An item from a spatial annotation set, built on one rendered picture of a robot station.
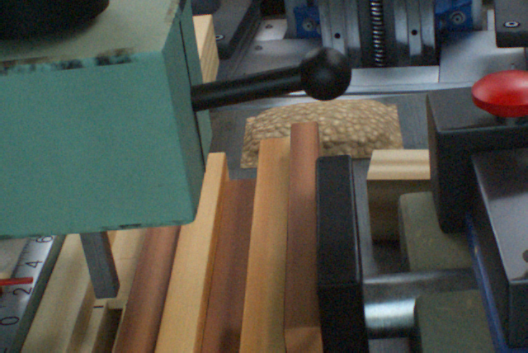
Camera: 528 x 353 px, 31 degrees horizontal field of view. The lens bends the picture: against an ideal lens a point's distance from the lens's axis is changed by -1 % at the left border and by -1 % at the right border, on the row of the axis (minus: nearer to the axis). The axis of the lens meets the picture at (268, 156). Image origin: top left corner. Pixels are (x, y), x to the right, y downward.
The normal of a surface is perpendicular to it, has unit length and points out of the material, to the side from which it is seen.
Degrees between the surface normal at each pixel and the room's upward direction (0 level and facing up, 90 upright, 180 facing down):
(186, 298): 0
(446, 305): 0
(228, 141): 0
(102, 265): 90
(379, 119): 23
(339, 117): 13
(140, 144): 90
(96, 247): 90
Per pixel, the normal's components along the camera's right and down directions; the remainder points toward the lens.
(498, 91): -0.22, -0.80
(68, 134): -0.04, 0.47
